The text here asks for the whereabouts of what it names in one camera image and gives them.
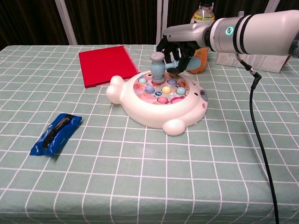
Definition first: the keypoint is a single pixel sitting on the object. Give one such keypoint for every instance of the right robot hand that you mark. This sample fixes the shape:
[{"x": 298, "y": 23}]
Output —
[{"x": 184, "y": 35}]

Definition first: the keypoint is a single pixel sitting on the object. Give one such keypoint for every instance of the light blue toy hammer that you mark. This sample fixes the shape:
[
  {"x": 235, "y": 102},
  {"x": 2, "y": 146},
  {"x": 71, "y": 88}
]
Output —
[{"x": 157, "y": 68}]

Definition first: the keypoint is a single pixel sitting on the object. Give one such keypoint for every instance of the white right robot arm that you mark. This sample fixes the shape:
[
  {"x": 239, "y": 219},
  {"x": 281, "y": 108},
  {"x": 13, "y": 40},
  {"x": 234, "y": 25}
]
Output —
[{"x": 254, "y": 31}]

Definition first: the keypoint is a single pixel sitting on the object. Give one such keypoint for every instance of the white whack-a-mole toy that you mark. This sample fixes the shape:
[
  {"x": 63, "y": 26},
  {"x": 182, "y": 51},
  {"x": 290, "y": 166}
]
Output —
[{"x": 149, "y": 109}]

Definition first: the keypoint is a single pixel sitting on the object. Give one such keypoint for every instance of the orange drink plastic bottle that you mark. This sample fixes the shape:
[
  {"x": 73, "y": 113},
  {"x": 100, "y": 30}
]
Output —
[{"x": 202, "y": 14}]

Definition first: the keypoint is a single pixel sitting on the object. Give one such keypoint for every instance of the dark pleated curtain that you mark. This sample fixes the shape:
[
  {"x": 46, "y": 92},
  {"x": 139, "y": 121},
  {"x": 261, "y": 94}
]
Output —
[{"x": 112, "y": 21}]

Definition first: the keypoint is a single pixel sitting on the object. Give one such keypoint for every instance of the red spiral notebook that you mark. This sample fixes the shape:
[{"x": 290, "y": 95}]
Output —
[{"x": 105, "y": 65}]

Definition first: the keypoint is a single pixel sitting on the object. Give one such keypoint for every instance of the white printed cardboard box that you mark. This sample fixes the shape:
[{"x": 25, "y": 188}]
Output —
[{"x": 266, "y": 61}]

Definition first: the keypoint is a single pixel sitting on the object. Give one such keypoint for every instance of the green checkered tablecloth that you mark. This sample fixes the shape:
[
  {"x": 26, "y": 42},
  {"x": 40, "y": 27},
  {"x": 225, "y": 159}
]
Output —
[{"x": 140, "y": 168}]

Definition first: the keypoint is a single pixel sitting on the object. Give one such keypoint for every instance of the blue snack packet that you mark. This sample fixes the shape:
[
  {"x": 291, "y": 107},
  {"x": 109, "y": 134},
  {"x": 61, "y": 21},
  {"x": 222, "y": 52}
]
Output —
[{"x": 54, "y": 136}]

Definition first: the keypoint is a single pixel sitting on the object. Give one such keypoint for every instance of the white metal frame post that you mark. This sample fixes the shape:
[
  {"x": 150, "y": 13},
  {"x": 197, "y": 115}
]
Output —
[
  {"x": 268, "y": 7},
  {"x": 66, "y": 22},
  {"x": 161, "y": 22}
]

